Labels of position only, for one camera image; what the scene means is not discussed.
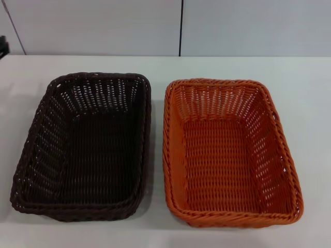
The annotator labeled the dark brown woven basket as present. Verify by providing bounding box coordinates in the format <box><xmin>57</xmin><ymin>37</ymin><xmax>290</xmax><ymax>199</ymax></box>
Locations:
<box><xmin>11</xmin><ymin>72</ymin><xmax>153</xmax><ymax>230</ymax></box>

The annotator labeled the orange woven basket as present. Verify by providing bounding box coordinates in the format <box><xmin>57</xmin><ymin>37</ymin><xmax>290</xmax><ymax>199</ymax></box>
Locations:
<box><xmin>162</xmin><ymin>77</ymin><xmax>304</xmax><ymax>228</ymax></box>

